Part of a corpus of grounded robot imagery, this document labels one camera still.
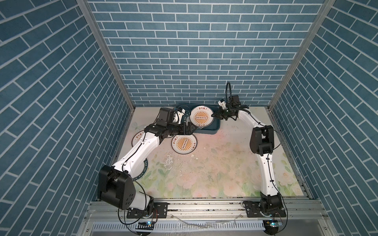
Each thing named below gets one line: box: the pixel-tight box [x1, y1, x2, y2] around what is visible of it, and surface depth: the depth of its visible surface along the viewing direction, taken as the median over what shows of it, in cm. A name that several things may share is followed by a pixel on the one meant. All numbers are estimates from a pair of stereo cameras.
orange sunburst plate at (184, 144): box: [171, 133, 198, 155], surface depth 101 cm
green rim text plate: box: [132, 157, 149, 181], surface depth 88 cm
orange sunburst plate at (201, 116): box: [189, 105, 215, 128], surface depth 106 cm
